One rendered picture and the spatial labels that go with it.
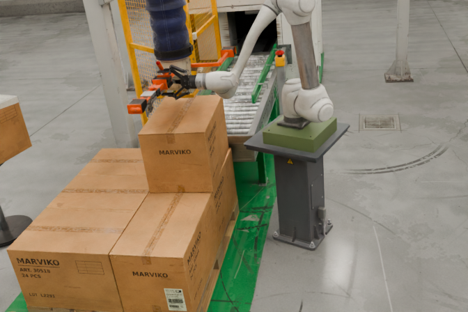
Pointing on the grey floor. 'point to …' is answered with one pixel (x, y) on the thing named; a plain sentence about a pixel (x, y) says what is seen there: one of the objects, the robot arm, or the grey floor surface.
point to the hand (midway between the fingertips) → (161, 83)
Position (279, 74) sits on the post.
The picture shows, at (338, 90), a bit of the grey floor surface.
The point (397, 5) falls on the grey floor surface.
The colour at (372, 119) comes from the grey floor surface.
